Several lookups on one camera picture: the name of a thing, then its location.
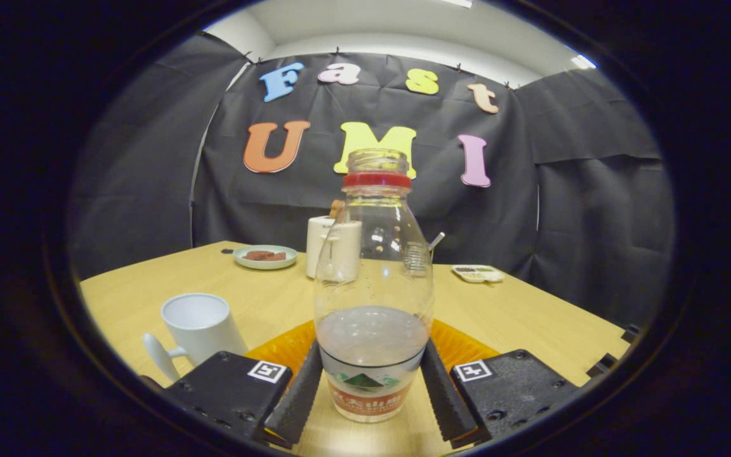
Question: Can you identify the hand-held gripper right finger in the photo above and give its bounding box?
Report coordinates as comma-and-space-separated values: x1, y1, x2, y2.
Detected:
421, 319, 585, 449

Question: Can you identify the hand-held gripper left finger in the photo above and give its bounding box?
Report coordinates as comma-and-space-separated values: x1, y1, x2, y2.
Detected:
140, 319, 324, 449

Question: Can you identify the clear plastic juice bottle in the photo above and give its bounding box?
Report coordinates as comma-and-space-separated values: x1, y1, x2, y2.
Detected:
313, 149, 435, 423

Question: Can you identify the white cup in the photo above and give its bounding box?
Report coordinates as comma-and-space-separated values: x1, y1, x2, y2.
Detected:
143, 293, 249, 383

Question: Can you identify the wooden table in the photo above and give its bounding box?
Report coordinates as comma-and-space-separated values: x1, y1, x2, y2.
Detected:
79, 240, 631, 457

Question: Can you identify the white divided dish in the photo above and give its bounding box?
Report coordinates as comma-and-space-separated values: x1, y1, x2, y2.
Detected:
452, 264, 506, 284

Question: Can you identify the pale green plate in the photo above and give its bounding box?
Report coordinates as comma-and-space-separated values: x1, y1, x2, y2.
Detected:
234, 245, 298, 270

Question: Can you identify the white toaster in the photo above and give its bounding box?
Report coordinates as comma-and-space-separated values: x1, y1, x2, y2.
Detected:
306, 216, 362, 283

